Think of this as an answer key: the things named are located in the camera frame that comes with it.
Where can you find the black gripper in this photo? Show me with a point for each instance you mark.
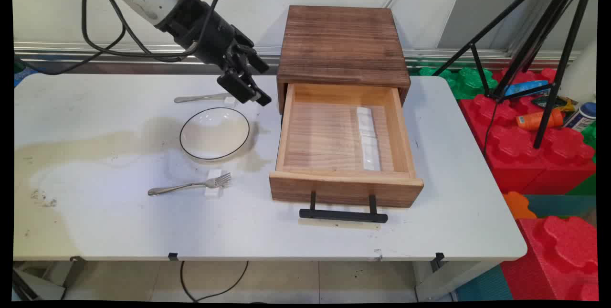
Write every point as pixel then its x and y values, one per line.
pixel 205 31

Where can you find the serrated steel table knife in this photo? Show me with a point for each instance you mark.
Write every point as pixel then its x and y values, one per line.
pixel 195 99

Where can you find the small white knife rest block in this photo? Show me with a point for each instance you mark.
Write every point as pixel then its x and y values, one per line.
pixel 230 101

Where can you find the dark wooden drawer cabinet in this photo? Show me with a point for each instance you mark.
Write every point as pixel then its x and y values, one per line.
pixel 341 45

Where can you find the light wooden drawer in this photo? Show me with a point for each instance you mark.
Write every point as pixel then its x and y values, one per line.
pixel 329 136

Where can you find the white fork rest block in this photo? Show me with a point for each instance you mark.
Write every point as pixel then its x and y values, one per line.
pixel 213 191

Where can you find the steel fork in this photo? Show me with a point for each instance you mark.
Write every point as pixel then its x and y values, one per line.
pixel 191 185

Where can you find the white foam strip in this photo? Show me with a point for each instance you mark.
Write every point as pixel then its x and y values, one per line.
pixel 365 121
pixel 370 154

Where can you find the black table clamp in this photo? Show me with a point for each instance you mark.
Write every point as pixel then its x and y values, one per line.
pixel 173 256
pixel 437 259

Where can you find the green foam block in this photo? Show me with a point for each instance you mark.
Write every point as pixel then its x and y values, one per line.
pixel 460 81

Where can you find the blue foam mat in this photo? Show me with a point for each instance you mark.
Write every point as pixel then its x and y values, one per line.
pixel 24 77

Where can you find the large red foam block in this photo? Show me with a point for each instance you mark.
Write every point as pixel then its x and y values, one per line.
pixel 525 155

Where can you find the orange bottle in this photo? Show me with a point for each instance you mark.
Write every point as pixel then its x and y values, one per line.
pixel 537 120

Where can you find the orange foam block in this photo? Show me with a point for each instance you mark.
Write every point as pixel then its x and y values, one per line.
pixel 518 205

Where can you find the black tripod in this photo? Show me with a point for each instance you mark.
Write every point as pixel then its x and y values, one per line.
pixel 556 69

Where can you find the teal foam mat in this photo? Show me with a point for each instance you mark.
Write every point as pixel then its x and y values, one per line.
pixel 484 286

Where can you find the white plastic container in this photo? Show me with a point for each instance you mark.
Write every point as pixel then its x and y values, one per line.
pixel 582 74

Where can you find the white bottle blue cap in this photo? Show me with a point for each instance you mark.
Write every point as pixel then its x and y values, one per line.
pixel 582 117

